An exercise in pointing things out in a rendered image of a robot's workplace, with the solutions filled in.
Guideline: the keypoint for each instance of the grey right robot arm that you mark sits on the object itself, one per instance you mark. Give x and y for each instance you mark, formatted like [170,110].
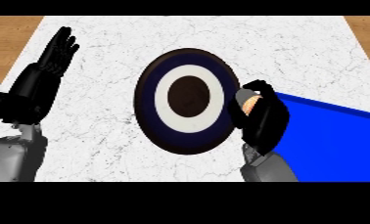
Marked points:
[266,168]

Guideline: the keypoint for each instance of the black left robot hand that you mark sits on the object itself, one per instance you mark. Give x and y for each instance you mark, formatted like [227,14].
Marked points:
[32,87]

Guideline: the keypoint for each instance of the orange cupcake with grey wrapper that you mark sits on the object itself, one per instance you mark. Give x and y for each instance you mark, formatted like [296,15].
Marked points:
[248,100]

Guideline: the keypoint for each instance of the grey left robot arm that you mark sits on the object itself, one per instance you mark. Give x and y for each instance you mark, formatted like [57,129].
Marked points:
[17,156]

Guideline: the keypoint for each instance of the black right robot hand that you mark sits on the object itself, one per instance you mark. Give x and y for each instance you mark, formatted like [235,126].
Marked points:
[264,120]

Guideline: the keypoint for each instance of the blue tray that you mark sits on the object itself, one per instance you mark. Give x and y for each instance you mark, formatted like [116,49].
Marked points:
[327,143]

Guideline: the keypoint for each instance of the dark blue and white plate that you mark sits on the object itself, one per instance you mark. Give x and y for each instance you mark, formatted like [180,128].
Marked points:
[186,101]

